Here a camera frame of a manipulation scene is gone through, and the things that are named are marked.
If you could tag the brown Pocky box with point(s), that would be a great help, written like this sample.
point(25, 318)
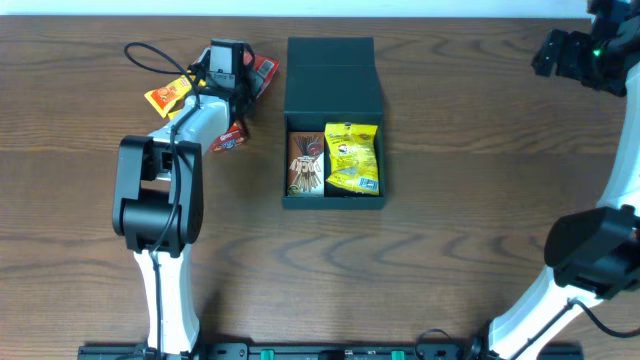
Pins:
point(305, 165)

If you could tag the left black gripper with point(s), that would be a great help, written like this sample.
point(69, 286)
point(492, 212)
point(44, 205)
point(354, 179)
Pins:
point(251, 76)

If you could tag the red candy bag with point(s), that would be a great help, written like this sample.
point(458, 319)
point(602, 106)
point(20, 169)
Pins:
point(262, 72)

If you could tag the small yellow snack packet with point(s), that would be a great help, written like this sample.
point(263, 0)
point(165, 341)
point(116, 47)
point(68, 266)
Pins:
point(171, 115)

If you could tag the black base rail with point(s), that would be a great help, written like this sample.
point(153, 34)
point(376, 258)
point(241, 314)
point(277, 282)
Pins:
point(242, 351)

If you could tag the orange yellow candy wrapper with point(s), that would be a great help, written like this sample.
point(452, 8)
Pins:
point(164, 99)

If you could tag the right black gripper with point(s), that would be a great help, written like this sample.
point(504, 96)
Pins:
point(574, 42)

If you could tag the black gift box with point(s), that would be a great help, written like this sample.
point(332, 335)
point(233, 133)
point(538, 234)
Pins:
point(332, 80)

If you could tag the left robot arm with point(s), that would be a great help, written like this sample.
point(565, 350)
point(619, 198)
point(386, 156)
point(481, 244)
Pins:
point(158, 205)

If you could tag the yellow snack bag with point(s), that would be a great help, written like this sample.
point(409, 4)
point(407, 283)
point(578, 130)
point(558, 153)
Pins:
point(353, 160)

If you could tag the red Hello Panda box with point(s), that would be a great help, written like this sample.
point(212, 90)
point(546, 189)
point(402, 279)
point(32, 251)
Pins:
point(236, 135)

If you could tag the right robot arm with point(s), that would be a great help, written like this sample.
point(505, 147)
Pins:
point(590, 256)

